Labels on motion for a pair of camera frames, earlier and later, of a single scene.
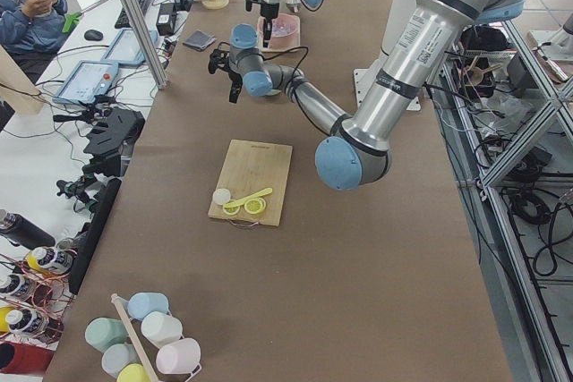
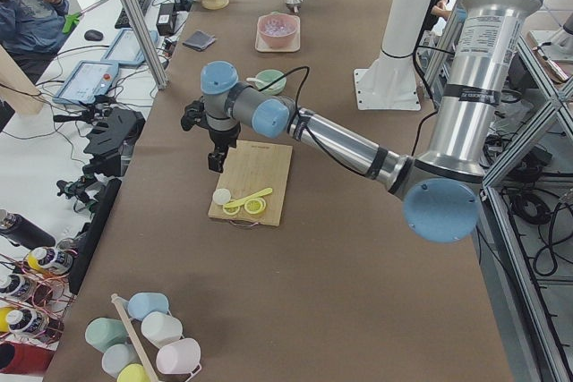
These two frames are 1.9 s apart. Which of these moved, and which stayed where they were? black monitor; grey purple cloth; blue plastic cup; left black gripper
Moved: left black gripper
Stayed: black monitor; grey purple cloth; blue plastic cup
